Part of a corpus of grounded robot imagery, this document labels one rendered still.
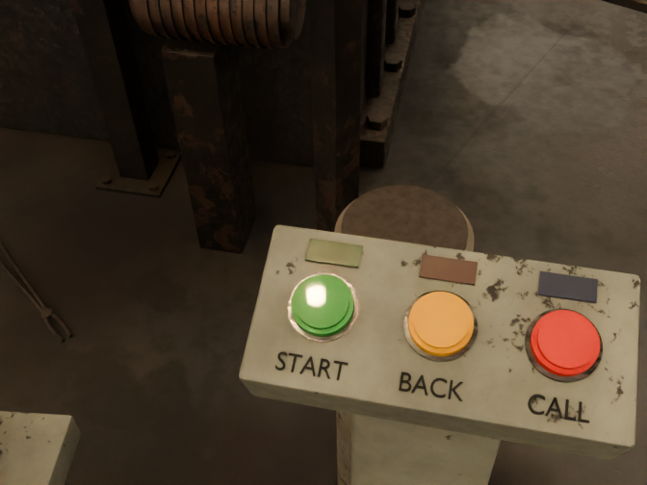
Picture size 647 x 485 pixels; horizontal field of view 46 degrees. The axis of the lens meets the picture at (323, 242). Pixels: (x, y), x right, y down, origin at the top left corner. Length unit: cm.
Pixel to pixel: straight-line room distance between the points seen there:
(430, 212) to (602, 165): 95
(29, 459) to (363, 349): 44
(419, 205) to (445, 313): 21
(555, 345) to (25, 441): 55
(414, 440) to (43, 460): 42
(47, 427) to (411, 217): 43
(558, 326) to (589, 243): 94
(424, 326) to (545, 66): 140
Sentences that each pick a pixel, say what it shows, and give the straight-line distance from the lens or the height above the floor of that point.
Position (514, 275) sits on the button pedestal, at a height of 61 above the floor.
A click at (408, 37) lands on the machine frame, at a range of 175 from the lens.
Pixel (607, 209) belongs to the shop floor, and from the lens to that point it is 149.
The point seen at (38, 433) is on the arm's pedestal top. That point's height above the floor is 30.
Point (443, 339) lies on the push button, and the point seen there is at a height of 61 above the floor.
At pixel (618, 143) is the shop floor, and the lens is 165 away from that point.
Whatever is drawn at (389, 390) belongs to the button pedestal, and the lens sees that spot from 47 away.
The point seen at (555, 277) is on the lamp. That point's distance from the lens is 50.
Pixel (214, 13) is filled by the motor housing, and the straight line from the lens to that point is 103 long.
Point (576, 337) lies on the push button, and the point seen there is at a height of 61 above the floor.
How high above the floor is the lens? 98
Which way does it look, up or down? 47 degrees down
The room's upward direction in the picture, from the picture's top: 2 degrees counter-clockwise
